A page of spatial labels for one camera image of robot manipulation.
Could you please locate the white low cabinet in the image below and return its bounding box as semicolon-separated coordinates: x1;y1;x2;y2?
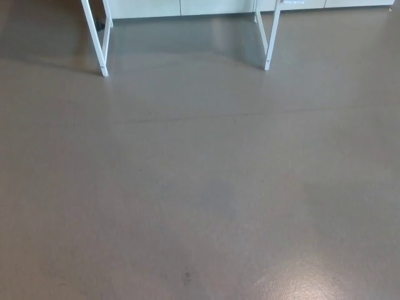
102;0;395;20

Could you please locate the white folding table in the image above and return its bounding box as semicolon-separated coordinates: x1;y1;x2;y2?
81;0;282;77

